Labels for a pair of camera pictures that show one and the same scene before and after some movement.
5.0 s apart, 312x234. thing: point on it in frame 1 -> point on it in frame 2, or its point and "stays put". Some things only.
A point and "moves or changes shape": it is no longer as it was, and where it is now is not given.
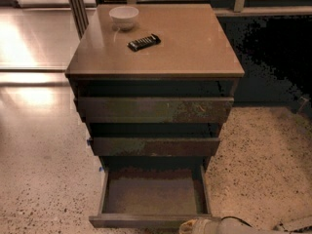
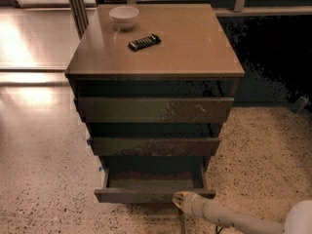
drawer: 154,146 stays put
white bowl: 124,18 stays put
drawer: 158,196 moves or changes shape
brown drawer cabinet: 155,82 stays put
